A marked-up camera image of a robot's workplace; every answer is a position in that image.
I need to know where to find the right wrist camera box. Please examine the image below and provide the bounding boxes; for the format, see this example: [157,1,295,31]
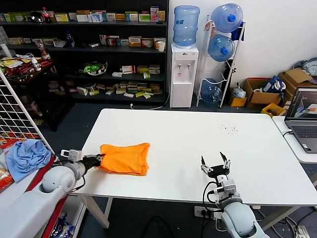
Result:
[213,179,243,202]

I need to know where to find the red snack package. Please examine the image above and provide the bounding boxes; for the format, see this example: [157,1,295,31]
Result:
[0,137,20,150]

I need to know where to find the small yellow box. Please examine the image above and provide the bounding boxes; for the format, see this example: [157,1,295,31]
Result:
[228,95,248,108]

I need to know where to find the clear plastic bag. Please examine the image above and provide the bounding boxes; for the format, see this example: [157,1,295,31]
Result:
[231,82,247,99]

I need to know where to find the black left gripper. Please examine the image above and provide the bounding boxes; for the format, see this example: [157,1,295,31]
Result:
[82,153,106,170]

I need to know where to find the white power strip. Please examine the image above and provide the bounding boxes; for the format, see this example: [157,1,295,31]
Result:
[295,225,311,237]
[194,206,223,219]

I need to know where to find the dark blue bottle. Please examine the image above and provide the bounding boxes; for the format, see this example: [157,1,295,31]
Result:
[65,30,76,49]

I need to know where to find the shiny black helmet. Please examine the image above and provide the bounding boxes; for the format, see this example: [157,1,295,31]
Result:
[29,10,45,24]

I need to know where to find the tall red white box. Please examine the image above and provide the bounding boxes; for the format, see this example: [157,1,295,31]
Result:
[150,7,160,23]

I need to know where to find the white floor cable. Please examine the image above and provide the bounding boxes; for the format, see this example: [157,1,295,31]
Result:
[129,93,172,111]

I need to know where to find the white cylinder roll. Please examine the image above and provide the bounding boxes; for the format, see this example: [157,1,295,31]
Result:
[0,43,12,59]

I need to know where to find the orange white medicine box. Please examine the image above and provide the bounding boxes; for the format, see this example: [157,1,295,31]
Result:
[128,36,143,48]

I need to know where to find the blue tote bag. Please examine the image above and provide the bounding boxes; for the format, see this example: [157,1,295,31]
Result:
[262,75,286,94]

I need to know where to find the orange t-shirt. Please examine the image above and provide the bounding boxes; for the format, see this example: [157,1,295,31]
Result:
[100,142,151,177]

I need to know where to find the upright blue water jug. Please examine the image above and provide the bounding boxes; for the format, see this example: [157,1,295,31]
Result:
[172,5,201,49]

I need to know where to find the white water dispenser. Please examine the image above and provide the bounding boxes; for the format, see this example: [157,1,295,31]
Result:
[170,43,200,109]

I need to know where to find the clear bowl of green packets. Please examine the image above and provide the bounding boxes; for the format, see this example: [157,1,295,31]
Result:
[78,60,109,75]

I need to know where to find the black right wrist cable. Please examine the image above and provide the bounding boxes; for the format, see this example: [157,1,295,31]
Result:
[203,181,221,212]

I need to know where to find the small dark crumbs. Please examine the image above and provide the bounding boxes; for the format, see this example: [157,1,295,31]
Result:
[217,124,239,136]

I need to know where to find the grey open laptop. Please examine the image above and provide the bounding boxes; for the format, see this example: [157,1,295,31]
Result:
[284,87,317,154]

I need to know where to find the dark cluttered table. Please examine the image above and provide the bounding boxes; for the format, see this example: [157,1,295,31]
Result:
[0,56,75,132]

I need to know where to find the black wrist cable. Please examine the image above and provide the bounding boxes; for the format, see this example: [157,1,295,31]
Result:
[70,173,87,192]
[203,181,221,212]

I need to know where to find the yellow plastic crate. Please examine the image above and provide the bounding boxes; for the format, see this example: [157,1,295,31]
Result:
[261,102,287,118]

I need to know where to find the white yellow medicine box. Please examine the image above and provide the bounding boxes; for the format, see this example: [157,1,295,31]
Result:
[153,37,167,49]

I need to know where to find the large open cardboard box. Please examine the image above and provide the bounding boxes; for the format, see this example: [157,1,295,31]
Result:
[243,77,283,110]

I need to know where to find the pile of grey clothes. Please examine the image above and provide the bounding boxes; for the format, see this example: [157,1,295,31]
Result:
[294,57,317,76]

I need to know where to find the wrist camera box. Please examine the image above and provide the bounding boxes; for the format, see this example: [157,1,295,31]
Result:
[213,179,243,202]
[60,148,84,162]

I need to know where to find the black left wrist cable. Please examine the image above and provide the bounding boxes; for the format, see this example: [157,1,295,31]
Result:
[70,173,87,192]

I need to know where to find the tan cardboard box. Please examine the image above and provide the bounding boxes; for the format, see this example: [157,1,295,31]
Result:
[278,67,315,100]

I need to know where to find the white side table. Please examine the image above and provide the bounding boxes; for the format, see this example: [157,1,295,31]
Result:
[272,115,317,165]

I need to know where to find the white bottle green label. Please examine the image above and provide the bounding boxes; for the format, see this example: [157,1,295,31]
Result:
[32,58,43,72]

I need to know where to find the yellow green medicine box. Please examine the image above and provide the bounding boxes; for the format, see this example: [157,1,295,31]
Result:
[54,12,70,23]

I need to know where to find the black curved floor object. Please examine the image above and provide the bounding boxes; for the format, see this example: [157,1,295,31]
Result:
[143,215,174,238]

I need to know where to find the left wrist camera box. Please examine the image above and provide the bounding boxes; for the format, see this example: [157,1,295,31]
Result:
[60,148,84,162]

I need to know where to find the dark blue hanging cloth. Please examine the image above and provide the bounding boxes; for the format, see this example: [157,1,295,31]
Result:
[232,23,246,42]

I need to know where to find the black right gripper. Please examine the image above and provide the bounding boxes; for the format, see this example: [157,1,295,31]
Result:
[200,151,232,179]

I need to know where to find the black shelf unit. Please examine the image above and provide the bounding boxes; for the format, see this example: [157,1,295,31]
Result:
[0,0,170,105]

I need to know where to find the flat red white box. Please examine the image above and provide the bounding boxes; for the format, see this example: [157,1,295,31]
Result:
[121,64,137,75]

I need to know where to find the crumpled light blue cloth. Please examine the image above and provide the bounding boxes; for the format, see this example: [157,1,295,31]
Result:
[5,139,53,184]

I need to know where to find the cola bottle red cap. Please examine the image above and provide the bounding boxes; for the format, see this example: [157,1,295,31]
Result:
[42,6,52,24]

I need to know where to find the white metal jug rack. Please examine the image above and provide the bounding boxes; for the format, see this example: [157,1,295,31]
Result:
[196,14,247,109]

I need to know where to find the white wire grid panel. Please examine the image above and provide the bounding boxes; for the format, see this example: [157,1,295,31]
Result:
[0,71,70,174]

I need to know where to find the red-edged white table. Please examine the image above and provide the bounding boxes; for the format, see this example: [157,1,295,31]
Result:
[0,156,70,238]

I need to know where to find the white table leg frame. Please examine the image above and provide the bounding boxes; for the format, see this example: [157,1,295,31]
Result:
[78,193,113,230]

